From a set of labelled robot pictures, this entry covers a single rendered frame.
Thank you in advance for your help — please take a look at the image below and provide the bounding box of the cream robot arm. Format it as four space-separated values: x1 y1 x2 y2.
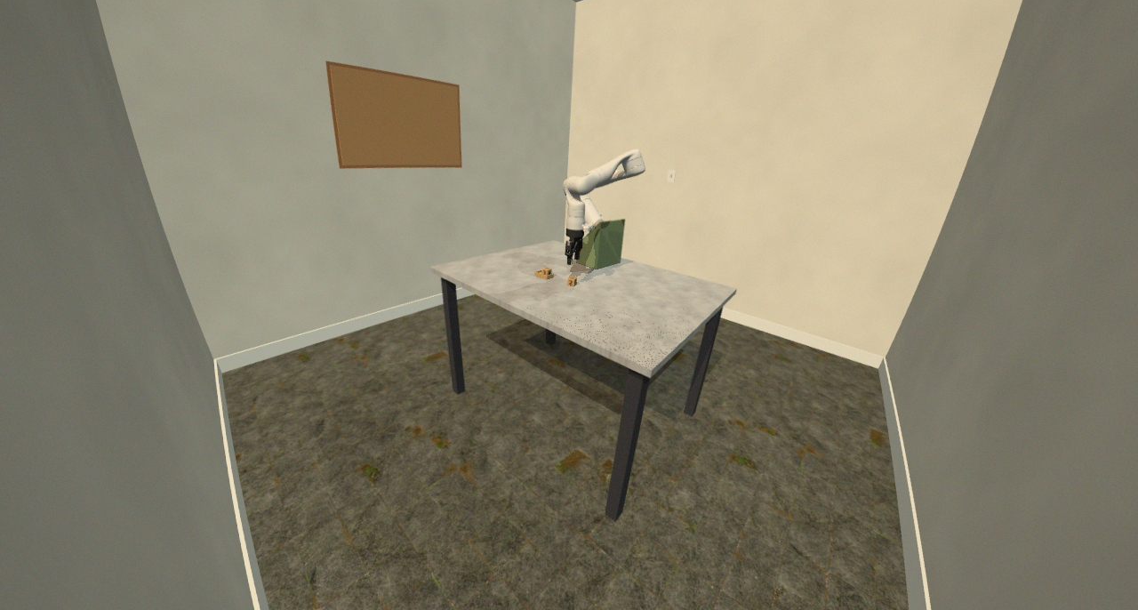
563 149 645 232

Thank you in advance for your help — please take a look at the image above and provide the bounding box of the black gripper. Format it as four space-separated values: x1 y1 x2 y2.
564 229 584 265

